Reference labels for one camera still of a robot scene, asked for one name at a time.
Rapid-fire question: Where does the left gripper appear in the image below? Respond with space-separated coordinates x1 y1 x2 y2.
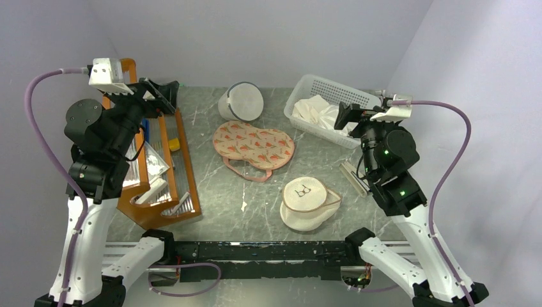
103 76 180 157

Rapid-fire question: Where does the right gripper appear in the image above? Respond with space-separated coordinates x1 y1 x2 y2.
334 101 398 177

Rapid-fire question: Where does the floral mesh laundry bag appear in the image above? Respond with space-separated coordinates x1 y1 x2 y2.
212 121 295 182

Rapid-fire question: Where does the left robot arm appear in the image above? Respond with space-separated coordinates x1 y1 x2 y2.
35 78 180 306

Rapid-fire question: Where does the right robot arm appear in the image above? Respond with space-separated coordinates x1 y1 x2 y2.
334 100 489 306

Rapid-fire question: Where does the plastic bag in rack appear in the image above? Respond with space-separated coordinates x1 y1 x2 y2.
144 142 169 181

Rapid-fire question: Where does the white cylindrical laundry bag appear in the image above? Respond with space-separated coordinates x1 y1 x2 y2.
218 81 264 122

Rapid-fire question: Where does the beige round laundry bag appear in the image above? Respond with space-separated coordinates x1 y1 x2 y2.
279 177 342 232

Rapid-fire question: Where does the white plastic basket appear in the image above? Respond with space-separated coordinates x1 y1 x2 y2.
284 74 381 149

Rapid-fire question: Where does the white cloth in basket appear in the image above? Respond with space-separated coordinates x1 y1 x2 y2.
292 95 355 136

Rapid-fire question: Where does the yellow small block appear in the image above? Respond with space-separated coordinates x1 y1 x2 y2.
167 138 180 152

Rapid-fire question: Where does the white comb strip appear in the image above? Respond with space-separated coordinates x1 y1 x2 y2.
339 161 370 198

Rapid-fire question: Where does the orange wooden rack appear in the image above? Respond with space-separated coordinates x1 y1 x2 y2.
100 58 203 230

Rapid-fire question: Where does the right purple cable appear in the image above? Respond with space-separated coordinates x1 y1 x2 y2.
389 100 476 307

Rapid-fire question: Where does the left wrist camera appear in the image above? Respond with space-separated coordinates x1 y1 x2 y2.
89 58 134 95

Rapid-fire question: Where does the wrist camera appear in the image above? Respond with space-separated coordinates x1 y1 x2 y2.
370 94 413 123
89 58 134 95

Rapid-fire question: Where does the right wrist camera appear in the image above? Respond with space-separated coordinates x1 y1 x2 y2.
370 94 413 123

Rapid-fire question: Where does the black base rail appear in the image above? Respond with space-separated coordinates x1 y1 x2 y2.
152 240 366 282

